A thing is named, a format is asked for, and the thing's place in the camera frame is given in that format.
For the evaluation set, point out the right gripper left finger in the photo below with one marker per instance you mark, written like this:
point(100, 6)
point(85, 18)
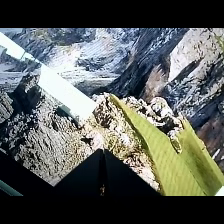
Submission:
point(87, 180)

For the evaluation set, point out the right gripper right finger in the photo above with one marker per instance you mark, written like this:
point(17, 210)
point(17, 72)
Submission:
point(125, 181)

